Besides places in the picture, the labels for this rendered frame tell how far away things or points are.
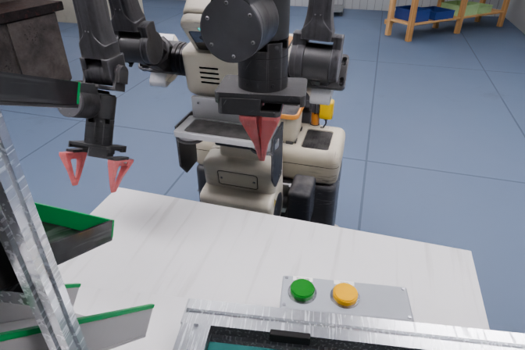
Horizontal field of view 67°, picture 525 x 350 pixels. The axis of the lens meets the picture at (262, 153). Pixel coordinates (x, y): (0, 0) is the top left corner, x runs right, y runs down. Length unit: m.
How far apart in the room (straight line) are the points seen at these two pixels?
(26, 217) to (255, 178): 0.85
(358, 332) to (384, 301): 0.08
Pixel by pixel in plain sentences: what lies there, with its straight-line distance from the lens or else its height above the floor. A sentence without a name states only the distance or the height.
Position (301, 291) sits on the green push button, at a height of 0.97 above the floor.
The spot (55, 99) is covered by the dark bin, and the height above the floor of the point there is 1.36.
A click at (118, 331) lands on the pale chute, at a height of 1.06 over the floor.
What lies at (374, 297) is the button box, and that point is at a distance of 0.72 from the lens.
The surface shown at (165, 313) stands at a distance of 0.82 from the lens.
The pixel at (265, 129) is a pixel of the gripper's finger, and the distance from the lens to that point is 0.46.
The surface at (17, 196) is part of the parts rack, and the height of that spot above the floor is 1.33.
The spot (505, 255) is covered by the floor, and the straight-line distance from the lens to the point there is 2.46.
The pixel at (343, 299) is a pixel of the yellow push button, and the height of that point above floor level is 0.97.
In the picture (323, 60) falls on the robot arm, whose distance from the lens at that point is 0.83.
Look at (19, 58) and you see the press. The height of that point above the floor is 0.40.
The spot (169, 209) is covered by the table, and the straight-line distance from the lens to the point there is 1.04.
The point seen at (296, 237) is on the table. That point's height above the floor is 0.86.
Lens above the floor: 1.49
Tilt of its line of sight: 31 degrees down
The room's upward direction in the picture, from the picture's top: straight up
